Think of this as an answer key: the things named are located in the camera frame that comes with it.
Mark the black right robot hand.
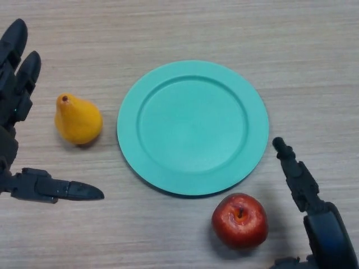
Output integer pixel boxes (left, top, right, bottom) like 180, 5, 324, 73
270, 136, 359, 269

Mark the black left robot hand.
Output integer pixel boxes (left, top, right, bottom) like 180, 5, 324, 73
0, 18, 105, 205

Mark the red apple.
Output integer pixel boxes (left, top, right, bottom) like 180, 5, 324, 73
211, 192, 269, 250

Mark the green round plate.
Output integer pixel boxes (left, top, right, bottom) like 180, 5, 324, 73
116, 59, 270, 197

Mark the yellow pear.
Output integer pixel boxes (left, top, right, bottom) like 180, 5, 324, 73
54, 93, 104, 146

